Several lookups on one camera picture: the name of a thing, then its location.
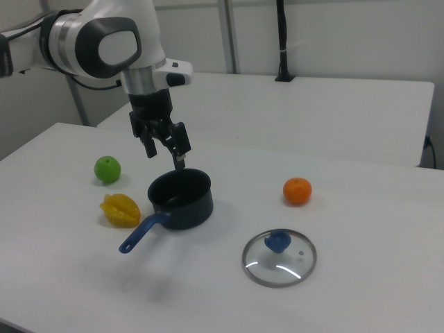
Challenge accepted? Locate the grey metal partition post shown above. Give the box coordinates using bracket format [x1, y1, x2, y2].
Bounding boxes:
[217, 0, 241, 74]
[67, 74, 92, 127]

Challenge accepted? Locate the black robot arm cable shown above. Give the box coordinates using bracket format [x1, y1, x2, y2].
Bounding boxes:
[67, 74, 123, 91]

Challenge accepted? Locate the dark saucepan with blue handle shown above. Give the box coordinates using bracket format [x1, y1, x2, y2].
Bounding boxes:
[118, 168, 214, 255]

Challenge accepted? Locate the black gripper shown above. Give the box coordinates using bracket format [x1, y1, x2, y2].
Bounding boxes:
[128, 88, 192, 171]

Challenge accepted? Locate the yellow toy starfruit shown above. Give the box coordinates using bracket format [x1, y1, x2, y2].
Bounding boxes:
[99, 193, 142, 229]

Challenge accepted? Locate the black camera stand pole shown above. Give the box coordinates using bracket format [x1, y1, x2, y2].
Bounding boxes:
[274, 0, 296, 83]

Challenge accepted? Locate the black power cable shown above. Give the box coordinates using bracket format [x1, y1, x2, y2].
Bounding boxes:
[424, 135, 437, 169]

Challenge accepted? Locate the glass lid with blue knob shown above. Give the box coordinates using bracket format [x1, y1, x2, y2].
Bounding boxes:
[241, 228, 318, 289]

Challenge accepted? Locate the orange toy mandarin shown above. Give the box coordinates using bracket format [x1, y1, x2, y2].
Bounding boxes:
[282, 177, 313, 207]

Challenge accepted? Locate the green toy apple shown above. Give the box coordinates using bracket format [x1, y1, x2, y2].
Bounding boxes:
[94, 155, 122, 184]

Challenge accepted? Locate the white plastic folding table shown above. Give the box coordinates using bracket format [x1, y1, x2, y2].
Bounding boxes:
[96, 71, 436, 169]

